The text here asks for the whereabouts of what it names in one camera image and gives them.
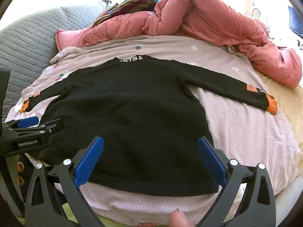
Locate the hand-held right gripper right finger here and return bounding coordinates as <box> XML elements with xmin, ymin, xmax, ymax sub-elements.
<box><xmin>198</xmin><ymin>137</ymin><xmax>276</xmax><ymax>227</ymax></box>

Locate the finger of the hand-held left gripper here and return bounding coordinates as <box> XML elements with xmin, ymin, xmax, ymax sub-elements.
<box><xmin>11</xmin><ymin>119</ymin><xmax>64</xmax><ymax>139</ymax></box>
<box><xmin>5</xmin><ymin>116</ymin><xmax>40</xmax><ymax>131</ymax></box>

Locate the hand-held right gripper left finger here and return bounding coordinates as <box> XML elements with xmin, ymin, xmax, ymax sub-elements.
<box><xmin>25</xmin><ymin>136</ymin><xmax>105</xmax><ymax>227</ymax></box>

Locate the black sweater with orange cuffs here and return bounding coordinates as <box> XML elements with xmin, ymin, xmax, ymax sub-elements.
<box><xmin>22</xmin><ymin>55</ymin><xmax>278</xmax><ymax>197</ymax></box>

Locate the person's left hand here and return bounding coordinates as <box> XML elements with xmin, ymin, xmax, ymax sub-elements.
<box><xmin>15</xmin><ymin>161</ymin><xmax>26</xmax><ymax>188</ymax></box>

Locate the person's right hand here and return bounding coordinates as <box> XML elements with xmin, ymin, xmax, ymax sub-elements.
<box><xmin>168</xmin><ymin>210</ymin><xmax>193</xmax><ymax>227</ymax></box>

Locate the lilac printed bed sheet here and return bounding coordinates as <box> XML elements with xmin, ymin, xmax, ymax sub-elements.
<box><xmin>5</xmin><ymin>35</ymin><xmax>302</xmax><ymax>226</ymax></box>

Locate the grey quilted headboard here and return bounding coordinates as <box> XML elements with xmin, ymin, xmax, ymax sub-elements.
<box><xmin>0</xmin><ymin>4</ymin><xmax>112</xmax><ymax>121</ymax></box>

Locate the beige bed sheet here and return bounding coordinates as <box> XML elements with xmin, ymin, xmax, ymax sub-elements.
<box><xmin>257</xmin><ymin>70</ymin><xmax>303</xmax><ymax>145</ymax></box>

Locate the pink comforter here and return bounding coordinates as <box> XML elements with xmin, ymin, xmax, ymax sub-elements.
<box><xmin>55</xmin><ymin>0</ymin><xmax>303</xmax><ymax>88</ymax></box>

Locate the striped colourful cloth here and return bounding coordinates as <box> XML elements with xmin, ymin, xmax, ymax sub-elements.
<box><xmin>91</xmin><ymin>0</ymin><xmax>161</xmax><ymax>27</ymax></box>

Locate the dark flat screen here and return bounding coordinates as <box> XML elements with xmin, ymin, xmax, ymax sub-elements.
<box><xmin>287</xmin><ymin>5</ymin><xmax>303</xmax><ymax>38</ymax></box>

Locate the white bed frame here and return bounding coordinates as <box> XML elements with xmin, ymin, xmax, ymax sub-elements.
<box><xmin>275</xmin><ymin>170</ymin><xmax>302</xmax><ymax>223</ymax></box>

